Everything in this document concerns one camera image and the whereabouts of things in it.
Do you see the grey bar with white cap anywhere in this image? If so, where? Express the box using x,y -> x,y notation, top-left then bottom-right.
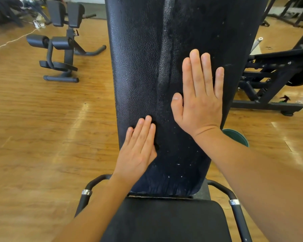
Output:
250,37 -> 264,54

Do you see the green bucket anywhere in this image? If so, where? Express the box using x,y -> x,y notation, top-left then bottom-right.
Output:
222,128 -> 249,148

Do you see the black bench backrest pad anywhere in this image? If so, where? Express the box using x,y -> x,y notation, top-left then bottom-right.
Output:
104,0 -> 270,197

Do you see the person's left hand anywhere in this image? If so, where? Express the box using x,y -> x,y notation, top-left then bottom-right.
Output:
111,115 -> 158,187

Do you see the person's right hand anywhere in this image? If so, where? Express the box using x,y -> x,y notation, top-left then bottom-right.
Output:
171,49 -> 225,139

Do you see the grey floor mat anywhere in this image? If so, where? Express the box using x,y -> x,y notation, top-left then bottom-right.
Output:
78,2 -> 107,20

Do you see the black back extension machine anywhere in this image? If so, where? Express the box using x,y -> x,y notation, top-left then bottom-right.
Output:
26,0 -> 107,83

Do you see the black bench seat pad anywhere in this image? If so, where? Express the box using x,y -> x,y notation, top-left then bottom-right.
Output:
100,196 -> 233,242

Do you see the black bench frame with handles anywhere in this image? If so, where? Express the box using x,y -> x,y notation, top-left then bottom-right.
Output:
74,174 -> 253,242

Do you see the black metal rack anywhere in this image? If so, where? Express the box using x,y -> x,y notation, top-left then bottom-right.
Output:
261,0 -> 303,29

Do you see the person's left forearm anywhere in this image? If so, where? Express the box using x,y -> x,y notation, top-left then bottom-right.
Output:
53,174 -> 132,242

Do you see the person's right forearm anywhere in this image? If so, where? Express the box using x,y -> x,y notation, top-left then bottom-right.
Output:
192,127 -> 303,242

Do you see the black steel exercise machine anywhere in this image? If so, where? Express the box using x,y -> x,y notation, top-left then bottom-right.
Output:
231,25 -> 303,117

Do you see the white cable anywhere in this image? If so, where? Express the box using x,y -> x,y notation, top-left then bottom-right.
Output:
0,27 -> 40,52

